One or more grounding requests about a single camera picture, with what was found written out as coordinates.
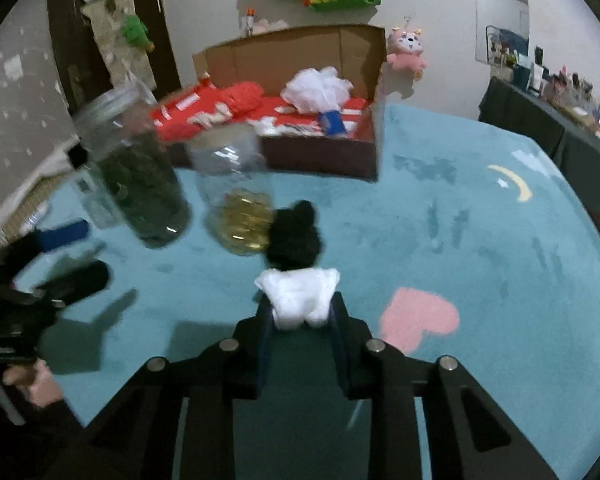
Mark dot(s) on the hanging cardboard sheet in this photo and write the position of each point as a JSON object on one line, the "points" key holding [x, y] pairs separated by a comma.
{"points": [[120, 65]]}

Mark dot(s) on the glass jar with metal lid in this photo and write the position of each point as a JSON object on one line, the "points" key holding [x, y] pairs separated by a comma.
{"points": [[140, 185]]}

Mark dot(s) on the group of bottles and figurines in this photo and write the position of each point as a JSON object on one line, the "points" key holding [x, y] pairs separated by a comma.
{"points": [[575, 92]]}

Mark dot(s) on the red-lined cardboard box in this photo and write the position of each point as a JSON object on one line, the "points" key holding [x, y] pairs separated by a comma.
{"points": [[320, 155]]}

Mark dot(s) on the small clear bottle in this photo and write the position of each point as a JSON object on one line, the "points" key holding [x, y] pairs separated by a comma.
{"points": [[97, 200]]}

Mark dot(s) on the clear jar with beige lid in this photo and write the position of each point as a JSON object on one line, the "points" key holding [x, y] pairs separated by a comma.
{"points": [[235, 195]]}

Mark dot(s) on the green plush toy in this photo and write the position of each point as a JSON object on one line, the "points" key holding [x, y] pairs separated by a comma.
{"points": [[136, 32]]}

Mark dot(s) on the white bath pouf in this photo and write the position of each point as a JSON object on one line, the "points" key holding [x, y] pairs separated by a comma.
{"points": [[317, 89]]}

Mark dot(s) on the table with dark cloth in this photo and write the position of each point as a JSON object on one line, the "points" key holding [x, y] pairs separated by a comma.
{"points": [[530, 120]]}

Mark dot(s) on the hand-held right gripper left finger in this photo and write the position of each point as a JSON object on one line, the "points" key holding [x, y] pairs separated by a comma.
{"points": [[262, 345]]}

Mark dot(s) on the pink plush toy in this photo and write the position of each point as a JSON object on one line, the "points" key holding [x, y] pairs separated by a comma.
{"points": [[405, 50]]}

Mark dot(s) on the blue soft item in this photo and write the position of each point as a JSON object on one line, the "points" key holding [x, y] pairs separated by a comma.
{"points": [[331, 122]]}

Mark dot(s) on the person's left forearm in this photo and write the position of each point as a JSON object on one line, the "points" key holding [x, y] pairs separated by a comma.
{"points": [[35, 440]]}

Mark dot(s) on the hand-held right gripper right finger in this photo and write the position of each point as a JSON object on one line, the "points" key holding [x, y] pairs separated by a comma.
{"points": [[341, 345]]}

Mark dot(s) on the dark brown door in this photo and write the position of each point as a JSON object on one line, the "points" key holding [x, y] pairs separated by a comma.
{"points": [[70, 35]]}

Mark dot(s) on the black and white plush toy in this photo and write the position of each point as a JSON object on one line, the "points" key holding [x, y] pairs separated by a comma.
{"points": [[295, 260]]}

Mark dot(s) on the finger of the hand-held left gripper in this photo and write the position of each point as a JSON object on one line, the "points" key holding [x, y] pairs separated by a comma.
{"points": [[62, 235], [80, 280]]}

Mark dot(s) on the clear acrylic rack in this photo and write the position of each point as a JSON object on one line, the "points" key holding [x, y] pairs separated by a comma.
{"points": [[505, 47]]}

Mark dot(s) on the spray bottle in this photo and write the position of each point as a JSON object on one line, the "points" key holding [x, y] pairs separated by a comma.
{"points": [[248, 21]]}

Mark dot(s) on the person's left hand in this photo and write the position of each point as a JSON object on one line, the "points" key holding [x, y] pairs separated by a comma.
{"points": [[35, 385]]}

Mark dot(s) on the pale pink plush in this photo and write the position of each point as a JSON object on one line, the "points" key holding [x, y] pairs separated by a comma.
{"points": [[270, 25]]}

